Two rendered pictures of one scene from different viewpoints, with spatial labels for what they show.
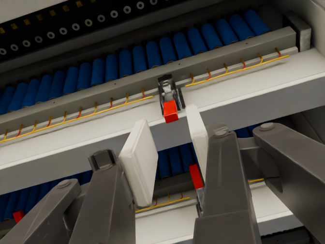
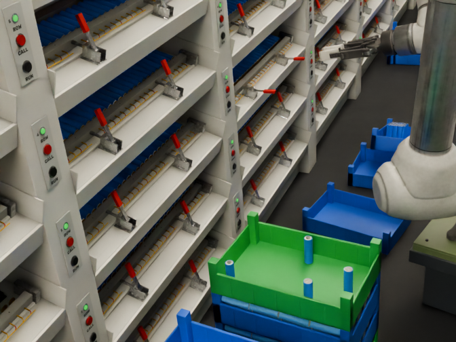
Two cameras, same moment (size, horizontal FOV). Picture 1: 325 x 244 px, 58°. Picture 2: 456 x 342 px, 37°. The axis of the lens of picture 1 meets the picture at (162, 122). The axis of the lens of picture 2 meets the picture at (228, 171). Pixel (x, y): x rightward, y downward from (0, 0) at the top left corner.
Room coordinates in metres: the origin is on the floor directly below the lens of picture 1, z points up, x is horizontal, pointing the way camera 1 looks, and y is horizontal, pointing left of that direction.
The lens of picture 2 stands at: (-0.19, 1.99, 1.31)
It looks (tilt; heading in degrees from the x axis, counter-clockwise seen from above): 30 degrees down; 290
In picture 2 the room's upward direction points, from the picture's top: 5 degrees counter-clockwise
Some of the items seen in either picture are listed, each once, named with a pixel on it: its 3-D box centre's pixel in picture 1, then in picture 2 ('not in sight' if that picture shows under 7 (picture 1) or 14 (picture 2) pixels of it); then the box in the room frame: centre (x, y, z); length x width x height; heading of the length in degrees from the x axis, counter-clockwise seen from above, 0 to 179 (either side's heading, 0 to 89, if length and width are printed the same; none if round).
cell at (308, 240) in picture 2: not in sight; (308, 249); (0.05, 0.85, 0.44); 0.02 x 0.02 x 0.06
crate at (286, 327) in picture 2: not in sight; (296, 296); (0.07, 0.91, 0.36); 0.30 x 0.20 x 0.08; 169
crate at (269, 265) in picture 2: not in sight; (296, 266); (0.07, 0.91, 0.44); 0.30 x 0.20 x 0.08; 169
